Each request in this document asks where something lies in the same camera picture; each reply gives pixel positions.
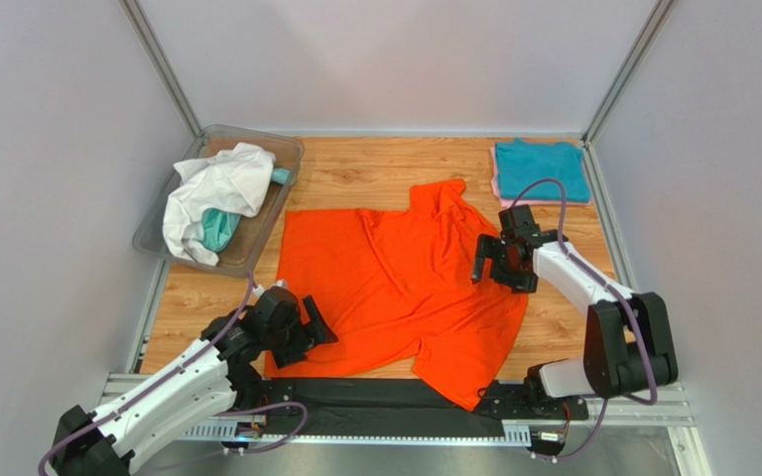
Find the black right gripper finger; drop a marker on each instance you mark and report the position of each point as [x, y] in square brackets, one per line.
[518, 284]
[488, 248]

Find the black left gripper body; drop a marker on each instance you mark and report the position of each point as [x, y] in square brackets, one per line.
[293, 334]

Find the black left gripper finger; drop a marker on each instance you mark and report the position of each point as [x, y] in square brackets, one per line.
[286, 357]
[316, 329]

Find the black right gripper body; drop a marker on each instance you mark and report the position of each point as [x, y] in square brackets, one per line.
[504, 259]

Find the orange t-shirt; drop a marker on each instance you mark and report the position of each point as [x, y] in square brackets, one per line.
[396, 284]

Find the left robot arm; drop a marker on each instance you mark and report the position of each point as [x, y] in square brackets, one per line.
[213, 377]

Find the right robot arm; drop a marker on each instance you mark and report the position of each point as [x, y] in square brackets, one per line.
[628, 344]

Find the folded pink t-shirt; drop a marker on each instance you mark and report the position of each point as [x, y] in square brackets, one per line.
[506, 202]

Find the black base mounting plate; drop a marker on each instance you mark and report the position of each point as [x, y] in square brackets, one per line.
[354, 407]

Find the folded blue t-shirt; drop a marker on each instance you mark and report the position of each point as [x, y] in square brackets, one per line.
[521, 162]

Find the teal green t-shirt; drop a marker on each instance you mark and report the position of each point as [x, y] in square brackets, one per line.
[214, 195]

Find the white t-shirt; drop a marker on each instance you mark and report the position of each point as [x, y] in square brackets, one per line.
[171, 231]

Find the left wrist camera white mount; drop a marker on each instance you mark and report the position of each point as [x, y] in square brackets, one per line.
[258, 289]

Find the aluminium frame rail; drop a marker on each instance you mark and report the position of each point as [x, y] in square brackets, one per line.
[671, 412]

